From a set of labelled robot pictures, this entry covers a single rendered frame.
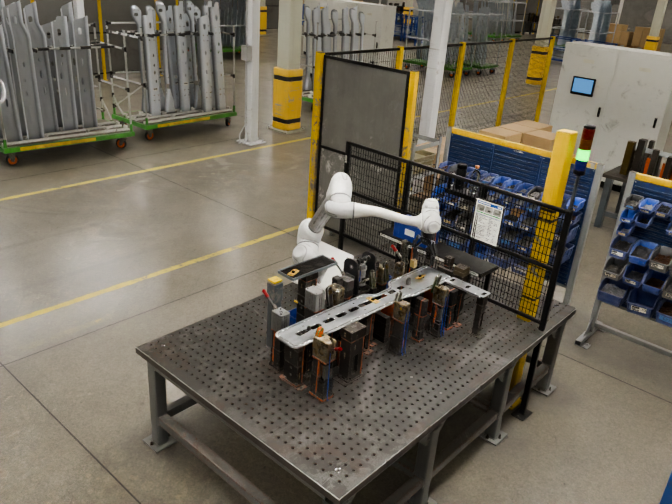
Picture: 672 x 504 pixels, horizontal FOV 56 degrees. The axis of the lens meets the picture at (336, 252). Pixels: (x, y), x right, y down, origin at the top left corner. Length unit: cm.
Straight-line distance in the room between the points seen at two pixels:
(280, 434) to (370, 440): 44
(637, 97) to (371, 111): 491
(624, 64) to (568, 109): 100
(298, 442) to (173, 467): 115
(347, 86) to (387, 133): 66
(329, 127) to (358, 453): 421
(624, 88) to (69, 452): 852
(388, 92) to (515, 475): 356
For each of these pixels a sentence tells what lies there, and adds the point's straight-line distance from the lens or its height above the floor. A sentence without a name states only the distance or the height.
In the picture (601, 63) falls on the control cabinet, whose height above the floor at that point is 178.
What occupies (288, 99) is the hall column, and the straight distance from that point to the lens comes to 1145.
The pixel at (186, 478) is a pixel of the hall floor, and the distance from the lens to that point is 406.
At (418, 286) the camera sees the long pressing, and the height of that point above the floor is 100.
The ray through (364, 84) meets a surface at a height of 178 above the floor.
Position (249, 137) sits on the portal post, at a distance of 1078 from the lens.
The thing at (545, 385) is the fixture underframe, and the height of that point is 6.
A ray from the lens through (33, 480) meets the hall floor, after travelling 424.
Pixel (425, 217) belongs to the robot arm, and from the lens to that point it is 378.
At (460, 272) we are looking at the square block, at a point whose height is 103.
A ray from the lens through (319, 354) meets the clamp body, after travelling 332.
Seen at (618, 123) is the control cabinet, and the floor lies 99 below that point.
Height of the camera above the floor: 282
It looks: 24 degrees down
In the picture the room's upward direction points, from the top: 4 degrees clockwise
